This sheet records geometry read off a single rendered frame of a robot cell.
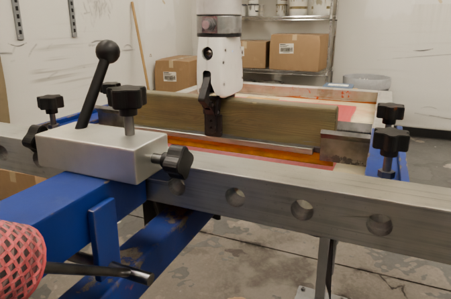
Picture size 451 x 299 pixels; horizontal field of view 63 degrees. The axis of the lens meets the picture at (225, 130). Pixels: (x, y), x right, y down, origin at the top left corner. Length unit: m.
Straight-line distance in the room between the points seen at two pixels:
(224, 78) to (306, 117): 0.14
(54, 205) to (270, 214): 0.20
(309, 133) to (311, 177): 0.24
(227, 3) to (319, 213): 0.37
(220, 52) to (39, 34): 2.47
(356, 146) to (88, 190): 0.39
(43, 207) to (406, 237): 0.31
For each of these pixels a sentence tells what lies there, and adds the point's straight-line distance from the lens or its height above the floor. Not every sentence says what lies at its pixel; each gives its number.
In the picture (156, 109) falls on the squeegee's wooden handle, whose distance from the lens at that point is 0.71.
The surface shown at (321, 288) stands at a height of 0.12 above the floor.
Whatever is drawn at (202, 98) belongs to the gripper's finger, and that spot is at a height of 1.07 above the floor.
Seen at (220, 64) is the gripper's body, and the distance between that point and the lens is 0.59.
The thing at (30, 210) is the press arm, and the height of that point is 1.04.
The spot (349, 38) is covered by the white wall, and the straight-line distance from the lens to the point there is 4.28.
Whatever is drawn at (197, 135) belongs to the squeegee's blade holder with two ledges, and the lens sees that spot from 0.66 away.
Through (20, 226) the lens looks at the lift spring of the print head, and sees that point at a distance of 0.26.
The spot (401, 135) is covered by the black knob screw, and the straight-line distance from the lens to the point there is 0.48.
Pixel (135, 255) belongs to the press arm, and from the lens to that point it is 0.48.
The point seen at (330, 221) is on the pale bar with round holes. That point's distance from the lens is 0.36.
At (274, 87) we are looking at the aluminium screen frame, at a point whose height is 0.98.
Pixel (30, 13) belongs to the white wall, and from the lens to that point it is 2.96.
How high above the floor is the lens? 1.19
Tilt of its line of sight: 16 degrees down
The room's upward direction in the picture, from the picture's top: straight up
